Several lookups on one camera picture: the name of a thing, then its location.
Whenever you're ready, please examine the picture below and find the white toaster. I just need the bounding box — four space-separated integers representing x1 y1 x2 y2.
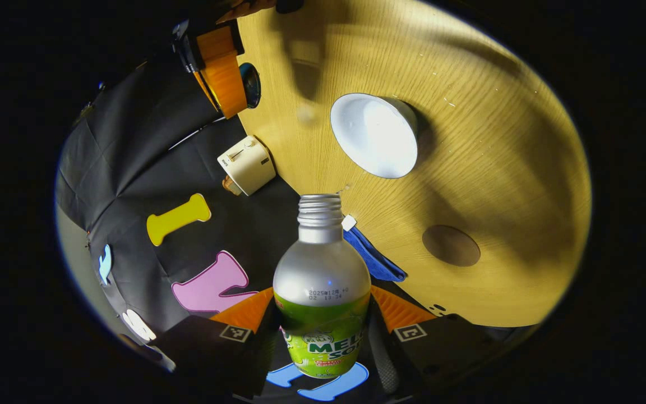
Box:
217 135 276 196

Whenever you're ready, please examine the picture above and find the teal teacup lid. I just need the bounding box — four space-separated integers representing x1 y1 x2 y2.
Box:
239 62 262 109

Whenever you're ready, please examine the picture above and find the round brown coaster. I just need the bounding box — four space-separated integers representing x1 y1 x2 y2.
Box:
422 224 481 267

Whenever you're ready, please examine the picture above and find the black backdrop cloth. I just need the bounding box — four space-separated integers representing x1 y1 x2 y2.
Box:
56 53 413 402

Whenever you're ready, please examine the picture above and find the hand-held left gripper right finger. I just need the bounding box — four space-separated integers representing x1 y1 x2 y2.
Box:
368 285 525 399

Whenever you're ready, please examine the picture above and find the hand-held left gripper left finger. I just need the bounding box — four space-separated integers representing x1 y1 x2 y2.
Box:
152 287 279 399

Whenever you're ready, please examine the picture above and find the silver green label water bottle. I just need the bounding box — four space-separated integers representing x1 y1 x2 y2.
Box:
273 194 372 379

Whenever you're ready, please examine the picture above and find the folded blue towel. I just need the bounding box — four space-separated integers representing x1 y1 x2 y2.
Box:
343 215 408 282

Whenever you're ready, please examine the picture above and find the white cable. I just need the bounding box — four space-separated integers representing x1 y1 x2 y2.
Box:
169 115 226 151

